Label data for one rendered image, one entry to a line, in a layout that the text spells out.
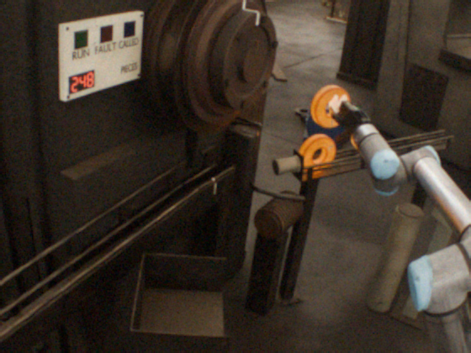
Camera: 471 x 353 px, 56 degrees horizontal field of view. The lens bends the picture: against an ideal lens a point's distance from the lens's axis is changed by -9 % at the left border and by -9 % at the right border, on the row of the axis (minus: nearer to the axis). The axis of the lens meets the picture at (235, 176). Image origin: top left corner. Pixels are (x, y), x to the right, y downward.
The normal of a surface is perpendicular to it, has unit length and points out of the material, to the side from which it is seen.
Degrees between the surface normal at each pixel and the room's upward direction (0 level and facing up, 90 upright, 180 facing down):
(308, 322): 0
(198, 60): 84
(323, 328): 0
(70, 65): 90
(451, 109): 90
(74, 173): 0
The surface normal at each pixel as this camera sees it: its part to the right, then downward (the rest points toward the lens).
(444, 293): -0.11, 0.27
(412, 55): -0.72, 0.26
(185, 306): 0.11, -0.83
